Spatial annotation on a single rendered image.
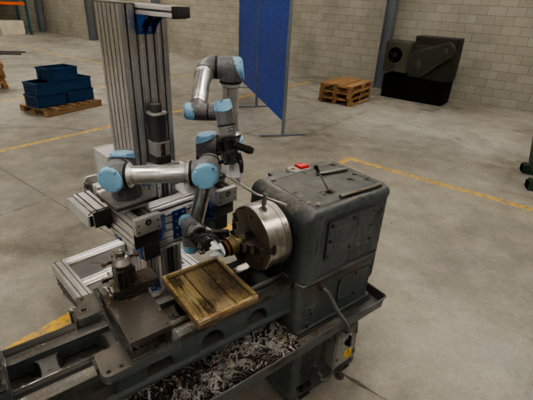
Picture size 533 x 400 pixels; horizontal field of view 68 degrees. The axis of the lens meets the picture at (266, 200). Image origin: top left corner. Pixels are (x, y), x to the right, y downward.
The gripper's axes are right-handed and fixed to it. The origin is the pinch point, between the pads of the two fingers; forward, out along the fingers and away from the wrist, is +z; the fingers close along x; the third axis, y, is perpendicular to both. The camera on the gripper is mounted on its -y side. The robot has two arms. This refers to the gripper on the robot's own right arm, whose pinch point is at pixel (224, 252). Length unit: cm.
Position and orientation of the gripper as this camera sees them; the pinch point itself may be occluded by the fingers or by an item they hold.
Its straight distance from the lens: 174.1
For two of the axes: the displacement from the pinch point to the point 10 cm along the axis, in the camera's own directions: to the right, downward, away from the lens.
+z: 5.9, 3.9, -7.0
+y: -8.0, 2.4, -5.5
